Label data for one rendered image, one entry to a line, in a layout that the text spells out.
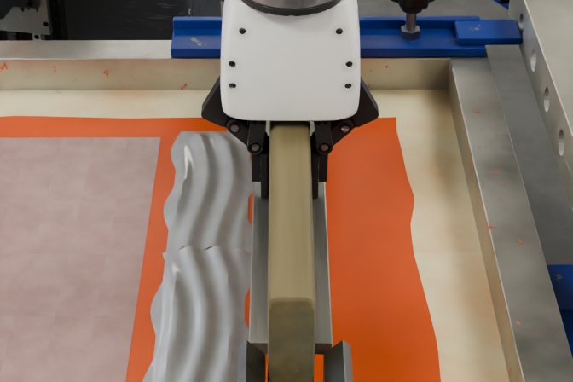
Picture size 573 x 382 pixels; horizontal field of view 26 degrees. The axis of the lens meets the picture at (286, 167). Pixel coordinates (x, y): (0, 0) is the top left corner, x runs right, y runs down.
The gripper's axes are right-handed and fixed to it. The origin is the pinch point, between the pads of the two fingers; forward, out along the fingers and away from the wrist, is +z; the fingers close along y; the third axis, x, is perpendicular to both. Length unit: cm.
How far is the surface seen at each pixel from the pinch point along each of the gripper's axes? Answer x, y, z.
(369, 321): 8.6, -6.0, 8.1
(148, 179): -9.8, 12.1, 8.4
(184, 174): -9.8, 9.0, 7.8
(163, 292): 5.5, 9.7, 8.1
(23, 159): -13.0, 23.6, 8.5
